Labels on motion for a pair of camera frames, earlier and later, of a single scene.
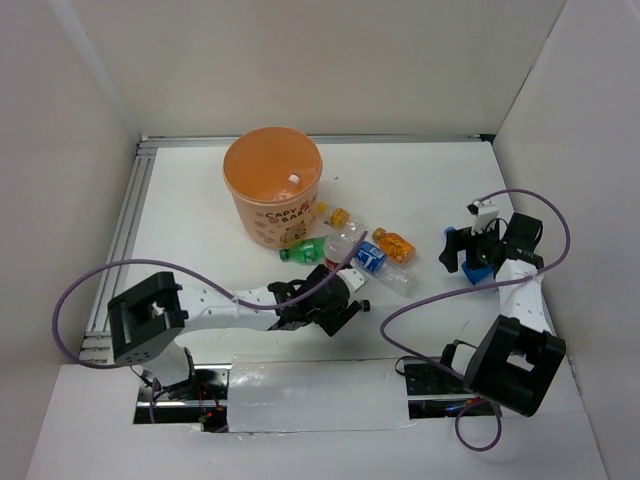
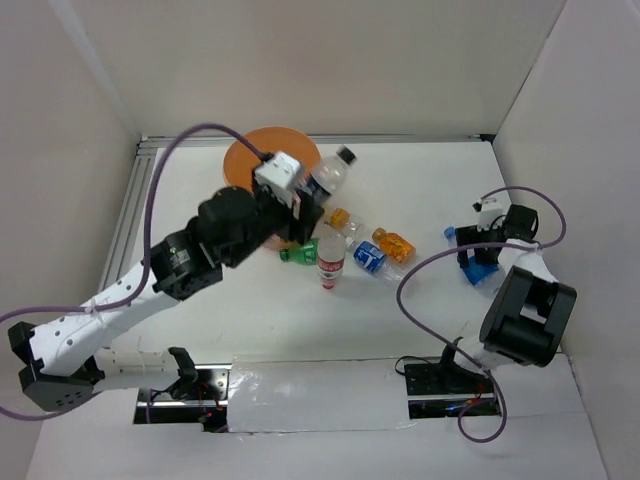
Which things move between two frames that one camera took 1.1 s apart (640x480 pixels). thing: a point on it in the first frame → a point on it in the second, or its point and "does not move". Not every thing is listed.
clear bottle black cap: (365, 305) → (330, 170)
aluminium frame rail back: (230, 140) does not move
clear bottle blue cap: (483, 274) does not move
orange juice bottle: (394, 245) does not move
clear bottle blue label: (371, 257) does not move
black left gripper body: (332, 321) → (272, 217)
